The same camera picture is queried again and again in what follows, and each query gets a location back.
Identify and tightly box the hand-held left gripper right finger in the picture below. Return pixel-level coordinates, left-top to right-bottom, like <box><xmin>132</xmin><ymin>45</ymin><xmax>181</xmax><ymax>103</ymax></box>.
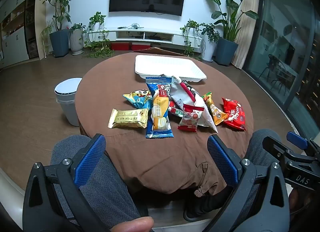
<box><xmin>206</xmin><ymin>134</ymin><xmax>290</xmax><ymax>232</ymax></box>

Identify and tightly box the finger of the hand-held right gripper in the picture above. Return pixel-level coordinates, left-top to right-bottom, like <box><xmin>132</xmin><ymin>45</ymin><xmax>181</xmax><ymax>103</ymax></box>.
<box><xmin>262</xmin><ymin>136</ymin><xmax>296</xmax><ymax>163</ymax></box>
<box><xmin>287</xmin><ymin>131</ymin><xmax>320</xmax><ymax>159</ymax></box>

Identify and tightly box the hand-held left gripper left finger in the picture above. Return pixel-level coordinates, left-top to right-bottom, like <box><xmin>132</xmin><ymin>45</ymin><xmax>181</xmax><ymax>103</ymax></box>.
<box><xmin>22</xmin><ymin>133</ymin><xmax>110</xmax><ymax>232</ymax></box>

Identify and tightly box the red snack bag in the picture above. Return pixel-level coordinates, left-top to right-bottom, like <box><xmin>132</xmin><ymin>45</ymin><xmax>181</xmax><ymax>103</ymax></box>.
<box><xmin>221</xmin><ymin>97</ymin><xmax>247</xmax><ymax>132</ymax></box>

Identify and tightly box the orange snack packet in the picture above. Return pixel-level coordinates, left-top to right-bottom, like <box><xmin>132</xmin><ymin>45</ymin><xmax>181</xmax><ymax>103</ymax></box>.
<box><xmin>202</xmin><ymin>92</ymin><xmax>228</xmax><ymax>126</ymax></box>

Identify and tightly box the white silver snack bag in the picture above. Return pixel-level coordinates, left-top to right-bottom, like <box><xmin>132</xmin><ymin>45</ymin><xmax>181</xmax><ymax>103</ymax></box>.
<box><xmin>164</xmin><ymin>74</ymin><xmax>218</xmax><ymax>132</ymax></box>

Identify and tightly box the red white snack packet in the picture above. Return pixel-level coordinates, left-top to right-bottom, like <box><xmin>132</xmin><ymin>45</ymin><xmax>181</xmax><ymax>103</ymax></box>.
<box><xmin>178</xmin><ymin>104</ymin><xmax>204</xmax><ymax>132</ymax></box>

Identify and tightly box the gold snack packet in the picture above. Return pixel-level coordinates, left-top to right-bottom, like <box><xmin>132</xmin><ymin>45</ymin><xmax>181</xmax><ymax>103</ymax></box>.
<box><xmin>108</xmin><ymin>108</ymin><xmax>150</xmax><ymax>129</ymax></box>

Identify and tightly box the small red snack packet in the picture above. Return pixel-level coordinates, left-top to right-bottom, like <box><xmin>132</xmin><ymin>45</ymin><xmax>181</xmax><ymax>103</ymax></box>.
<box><xmin>169</xmin><ymin>100</ymin><xmax>184</xmax><ymax>117</ymax></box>

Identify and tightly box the blue panda snack bag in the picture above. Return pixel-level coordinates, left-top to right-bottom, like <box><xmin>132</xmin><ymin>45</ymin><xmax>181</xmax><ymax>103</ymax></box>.
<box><xmin>122</xmin><ymin>89</ymin><xmax>153</xmax><ymax>110</ymax></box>

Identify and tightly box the long blue cake packet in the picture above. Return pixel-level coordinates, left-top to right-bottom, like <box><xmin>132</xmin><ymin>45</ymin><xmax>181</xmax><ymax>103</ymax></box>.
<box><xmin>145</xmin><ymin>77</ymin><xmax>174</xmax><ymax>139</ymax></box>

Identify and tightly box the white foam tray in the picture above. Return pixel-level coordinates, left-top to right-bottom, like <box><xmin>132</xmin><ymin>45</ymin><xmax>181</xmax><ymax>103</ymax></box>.
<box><xmin>135</xmin><ymin>55</ymin><xmax>207</xmax><ymax>82</ymax></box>

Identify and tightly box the person's left hand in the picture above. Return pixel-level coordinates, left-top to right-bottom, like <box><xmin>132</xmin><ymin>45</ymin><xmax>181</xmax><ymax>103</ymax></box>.
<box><xmin>106</xmin><ymin>216</ymin><xmax>155</xmax><ymax>232</ymax></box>

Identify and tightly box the round brown table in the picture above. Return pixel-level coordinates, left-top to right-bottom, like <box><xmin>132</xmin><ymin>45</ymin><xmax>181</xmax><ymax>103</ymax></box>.
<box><xmin>75</xmin><ymin>51</ymin><xmax>254</xmax><ymax>196</ymax></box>

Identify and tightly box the black shoe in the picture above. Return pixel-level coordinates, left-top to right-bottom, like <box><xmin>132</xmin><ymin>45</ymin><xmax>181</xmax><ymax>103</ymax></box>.
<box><xmin>183</xmin><ymin>187</ymin><xmax>234</xmax><ymax>222</ymax></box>

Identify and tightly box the white trash can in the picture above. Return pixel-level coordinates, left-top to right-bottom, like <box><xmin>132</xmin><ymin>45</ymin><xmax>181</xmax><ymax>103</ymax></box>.
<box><xmin>54</xmin><ymin>78</ymin><xmax>83</xmax><ymax>126</ymax></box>

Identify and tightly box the beige chair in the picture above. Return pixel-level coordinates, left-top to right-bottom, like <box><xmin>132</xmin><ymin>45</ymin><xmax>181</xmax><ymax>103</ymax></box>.
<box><xmin>0</xmin><ymin>167</ymin><xmax>25</xmax><ymax>232</ymax></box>

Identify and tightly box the glass sliding door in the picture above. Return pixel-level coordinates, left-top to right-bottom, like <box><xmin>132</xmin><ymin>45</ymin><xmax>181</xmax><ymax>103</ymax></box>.
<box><xmin>244</xmin><ymin>0</ymin><xmax>320</xmax><ymax>127</ymax></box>

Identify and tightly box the large-leaf plant in blue pot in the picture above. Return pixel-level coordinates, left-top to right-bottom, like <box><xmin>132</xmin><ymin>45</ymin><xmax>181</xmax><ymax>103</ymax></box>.
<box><xmin>202</xmin><ymin>0</ymin><xmax>260</xmax><ymax>66</ymax></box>

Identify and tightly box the trailing green plant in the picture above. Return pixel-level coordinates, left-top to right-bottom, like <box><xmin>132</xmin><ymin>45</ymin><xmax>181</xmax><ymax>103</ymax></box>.
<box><xmin>83</xmin><ymin>12</ymin><xmax>115</xmax><ymax>59</ymax></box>

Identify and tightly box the bushy plant in white pot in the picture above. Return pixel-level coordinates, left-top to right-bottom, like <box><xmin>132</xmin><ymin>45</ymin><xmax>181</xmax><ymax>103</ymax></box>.
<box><xmin>199</xmin><ymin>23</ymin><xmax>221</xmax><ymax>63</ymax></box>

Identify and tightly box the plant in ribbed white pot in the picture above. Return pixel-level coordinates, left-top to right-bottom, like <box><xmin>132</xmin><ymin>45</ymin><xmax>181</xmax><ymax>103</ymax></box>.
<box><xmin>69</xmin><ymin>23</ymin><xmax>86</xmax><ymax>55</ymax></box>

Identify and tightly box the tall plant in blue pot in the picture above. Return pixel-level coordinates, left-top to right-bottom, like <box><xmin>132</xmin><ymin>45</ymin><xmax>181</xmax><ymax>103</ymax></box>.
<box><xmin>40</xmin><ymin>0</ymin><xmax>75</xmax><ymax>58</ymax></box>

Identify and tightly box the beige curtain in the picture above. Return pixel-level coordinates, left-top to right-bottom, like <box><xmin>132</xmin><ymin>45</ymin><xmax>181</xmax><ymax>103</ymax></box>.
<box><xmin>232</xmin><ymin>0</ymin><xmax>261</xmax><ymax>70</ymax></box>

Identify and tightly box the red storage box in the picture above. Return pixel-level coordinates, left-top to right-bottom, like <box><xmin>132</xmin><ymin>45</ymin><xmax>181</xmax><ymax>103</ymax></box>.
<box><xmin>132</xmin><ymin>43</ymin><xmax>151</xmax><ymax>51</ymax></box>

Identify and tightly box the brown cardboard box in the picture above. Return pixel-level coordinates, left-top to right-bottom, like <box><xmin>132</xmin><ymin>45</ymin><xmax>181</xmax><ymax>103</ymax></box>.
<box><xmin>135</xmin><ymin>47</ymin><xmax>200</xmax><ymax>60</ymax></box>

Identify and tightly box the white television cabinet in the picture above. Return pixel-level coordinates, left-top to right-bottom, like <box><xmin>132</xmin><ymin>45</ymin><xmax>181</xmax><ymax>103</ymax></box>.
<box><xmin>106</xmin><ymin>29</ymin><xmax>200</xmax><ymax>45</ymax></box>

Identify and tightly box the thin grassy plant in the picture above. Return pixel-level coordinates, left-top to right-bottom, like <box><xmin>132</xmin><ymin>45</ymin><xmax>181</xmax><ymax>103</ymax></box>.
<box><xmin>39</xmin><ymin>20</ymin><xmax>54</xmax><ymax>58</ymax></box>

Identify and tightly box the white cable bundle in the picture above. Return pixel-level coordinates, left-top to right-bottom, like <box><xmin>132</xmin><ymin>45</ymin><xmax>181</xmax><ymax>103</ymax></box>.
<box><xmin>117</xmin><ymin>23</ymin><xmax>145</xmax><ymax>30</ymax></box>

